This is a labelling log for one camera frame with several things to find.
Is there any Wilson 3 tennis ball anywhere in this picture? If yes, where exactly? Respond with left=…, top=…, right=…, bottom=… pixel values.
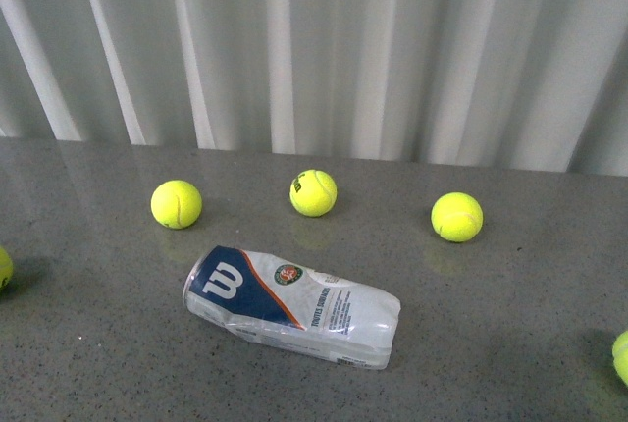
left=611, top=330, right=628, bottom=385

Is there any white pleated curtain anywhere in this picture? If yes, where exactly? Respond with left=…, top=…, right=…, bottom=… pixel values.
left=1, top=0, right=627, bottom=176

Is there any tennis ball near left edge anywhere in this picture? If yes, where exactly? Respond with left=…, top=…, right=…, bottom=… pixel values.
left=0, top=247, right=14, bottom=290

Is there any plain yellow tennis ball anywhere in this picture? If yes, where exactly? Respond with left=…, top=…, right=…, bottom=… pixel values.
left=431, top=192, right=484, bottom=243

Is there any tennis ball with black logo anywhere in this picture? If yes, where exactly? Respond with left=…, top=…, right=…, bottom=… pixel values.
left=289, top=169, right=338, bottom=217

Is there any tennis ball far left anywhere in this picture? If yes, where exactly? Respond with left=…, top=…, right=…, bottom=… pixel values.
left=150, top=180, right=202, bottom=230

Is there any white blue tennis ball can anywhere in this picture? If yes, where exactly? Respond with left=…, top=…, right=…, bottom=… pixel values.
left=183, top=246, right=400, bottom=370

